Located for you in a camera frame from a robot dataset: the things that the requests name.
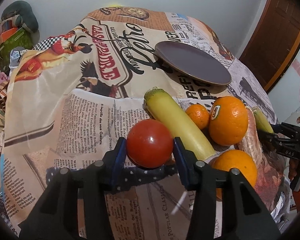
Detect corn cob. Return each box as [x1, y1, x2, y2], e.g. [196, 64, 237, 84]
[252, 107, 274, 134]

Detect red tomato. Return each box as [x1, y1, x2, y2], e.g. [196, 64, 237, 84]
[127, 119, 173, 169]

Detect small mandarin orange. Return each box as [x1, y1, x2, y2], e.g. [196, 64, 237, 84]
[186, 104, 209, 130]

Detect large plain orange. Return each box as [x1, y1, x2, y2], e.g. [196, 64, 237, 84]
[210, 149, 258, 200]

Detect yellow zucchini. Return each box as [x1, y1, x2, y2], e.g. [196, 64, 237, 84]
[144, 87, 215, 160]

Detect large orange with sticker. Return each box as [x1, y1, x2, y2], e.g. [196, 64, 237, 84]
[208, 96, 249, 146]

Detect newspaper print tablecloth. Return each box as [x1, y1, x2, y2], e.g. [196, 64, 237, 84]
[3, 7, 290, 239]

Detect dark purple plate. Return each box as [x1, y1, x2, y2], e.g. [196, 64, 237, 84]
[155, 41, 232, 86]

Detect brown wooden door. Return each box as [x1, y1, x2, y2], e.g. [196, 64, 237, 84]
[239, 0, 300, 92]

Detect green and orange boxes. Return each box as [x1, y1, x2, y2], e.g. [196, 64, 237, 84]
[0, 19, 33, 67]

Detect green plush toy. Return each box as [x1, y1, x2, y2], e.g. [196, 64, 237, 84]
[1, 1, 38, 34]

